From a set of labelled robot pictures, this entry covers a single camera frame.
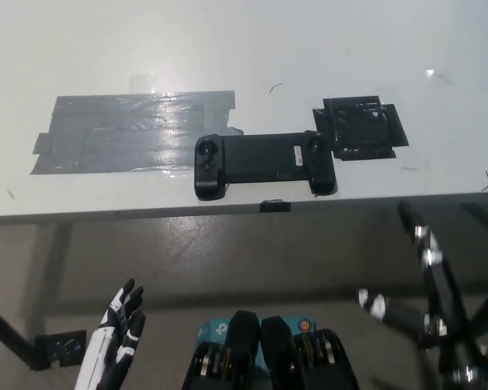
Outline small black tape strip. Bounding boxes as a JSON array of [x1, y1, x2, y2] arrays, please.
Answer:
[[259, 198, 292, 215]]

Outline teal printed box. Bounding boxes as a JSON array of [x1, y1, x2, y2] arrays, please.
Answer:
[[194, 315, 319, 373]]

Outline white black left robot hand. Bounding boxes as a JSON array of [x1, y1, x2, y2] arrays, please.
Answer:
[[73, 278, 148, 390]]

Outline black handheld game controller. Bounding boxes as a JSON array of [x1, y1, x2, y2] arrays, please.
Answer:
[[193, 129, 339, 201]]

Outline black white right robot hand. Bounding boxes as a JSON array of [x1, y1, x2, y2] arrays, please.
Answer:
[[355, 200, 473, 347]]

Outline black ribbed robot body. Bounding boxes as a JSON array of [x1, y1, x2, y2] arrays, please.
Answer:
[[181, 310, 361, 390]]

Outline grey duct tape patch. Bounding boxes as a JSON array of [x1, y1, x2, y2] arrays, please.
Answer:
[[29, 92, 246, 176]]

